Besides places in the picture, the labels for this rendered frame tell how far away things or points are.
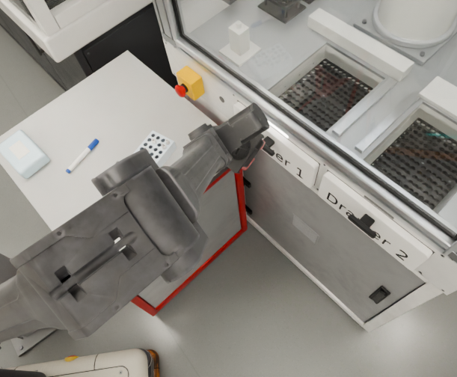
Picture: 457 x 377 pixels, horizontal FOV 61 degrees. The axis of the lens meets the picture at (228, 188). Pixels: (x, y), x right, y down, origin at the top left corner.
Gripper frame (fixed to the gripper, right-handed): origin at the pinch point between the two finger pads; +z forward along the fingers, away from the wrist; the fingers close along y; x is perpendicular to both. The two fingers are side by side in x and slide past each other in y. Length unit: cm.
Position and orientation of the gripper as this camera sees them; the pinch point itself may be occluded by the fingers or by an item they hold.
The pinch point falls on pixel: (255, 151)
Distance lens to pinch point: 93.0
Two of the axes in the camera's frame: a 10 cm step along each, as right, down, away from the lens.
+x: -6.9, -6.1, 3.8
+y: 5.5, -7.9, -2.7
